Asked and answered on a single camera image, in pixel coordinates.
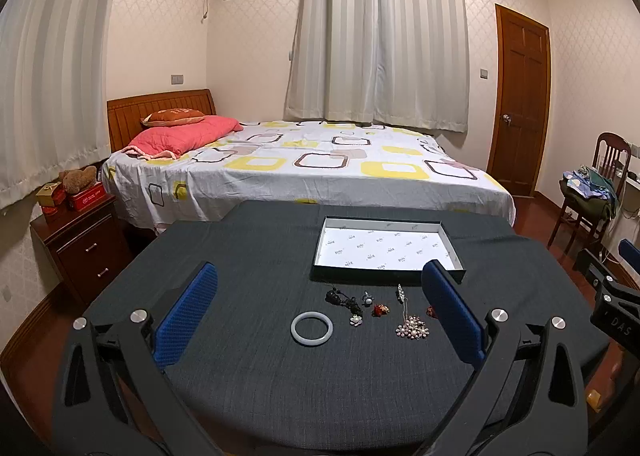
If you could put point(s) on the green tray white lining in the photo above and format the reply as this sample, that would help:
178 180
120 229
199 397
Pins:
363 251

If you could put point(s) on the red gold knot charm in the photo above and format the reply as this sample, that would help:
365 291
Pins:
380 310

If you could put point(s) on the dark grey table cloth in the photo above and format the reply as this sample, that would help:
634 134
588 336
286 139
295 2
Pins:
365 387

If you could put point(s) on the silver pearl pendant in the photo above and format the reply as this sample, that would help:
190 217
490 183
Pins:
367 299

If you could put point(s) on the dark wooden chair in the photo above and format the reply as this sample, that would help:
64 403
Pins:
611 158

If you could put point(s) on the orange cushion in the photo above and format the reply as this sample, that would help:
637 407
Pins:
173 117

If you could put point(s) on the brown wooden door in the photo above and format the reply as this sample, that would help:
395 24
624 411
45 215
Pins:
523 102

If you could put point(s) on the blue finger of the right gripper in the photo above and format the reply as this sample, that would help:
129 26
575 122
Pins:
630 254

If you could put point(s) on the bed with patterned sheet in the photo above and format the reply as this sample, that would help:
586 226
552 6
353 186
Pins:
312 161

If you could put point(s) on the pearl flower brooch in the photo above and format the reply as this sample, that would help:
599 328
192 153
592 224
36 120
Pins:
355 320

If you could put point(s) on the brown teddy bear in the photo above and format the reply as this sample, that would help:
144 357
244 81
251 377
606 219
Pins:
75 181

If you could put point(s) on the black cord pendant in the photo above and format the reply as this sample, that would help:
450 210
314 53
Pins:
338 298

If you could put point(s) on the dark wooden nightstand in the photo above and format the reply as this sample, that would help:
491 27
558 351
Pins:
87 248

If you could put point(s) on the clothes pile on chair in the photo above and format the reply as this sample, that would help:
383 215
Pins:
590 194

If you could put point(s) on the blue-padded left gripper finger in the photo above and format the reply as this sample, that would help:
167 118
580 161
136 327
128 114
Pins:
113 396

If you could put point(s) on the wooden headboard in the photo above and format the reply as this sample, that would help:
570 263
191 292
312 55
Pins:
125 115

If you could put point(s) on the red tassel gold charm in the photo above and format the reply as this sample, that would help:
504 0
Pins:
430 311

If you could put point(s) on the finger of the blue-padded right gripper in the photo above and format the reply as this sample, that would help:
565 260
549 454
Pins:
526 393

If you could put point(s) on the grey window curtain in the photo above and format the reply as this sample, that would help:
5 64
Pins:
398 62

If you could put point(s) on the white jade bangle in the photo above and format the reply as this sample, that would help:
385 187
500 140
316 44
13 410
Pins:
311 343

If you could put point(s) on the red gift box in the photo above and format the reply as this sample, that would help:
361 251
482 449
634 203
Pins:
86 198

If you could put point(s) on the pink pillow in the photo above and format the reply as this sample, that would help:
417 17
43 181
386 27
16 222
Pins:
173 142

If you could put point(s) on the silver crystal bar brooch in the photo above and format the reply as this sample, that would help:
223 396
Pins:
401 296

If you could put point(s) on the gold small box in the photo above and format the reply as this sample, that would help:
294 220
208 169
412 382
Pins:
51 194

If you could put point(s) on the left white curtain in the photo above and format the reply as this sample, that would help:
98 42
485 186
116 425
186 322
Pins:
53 115

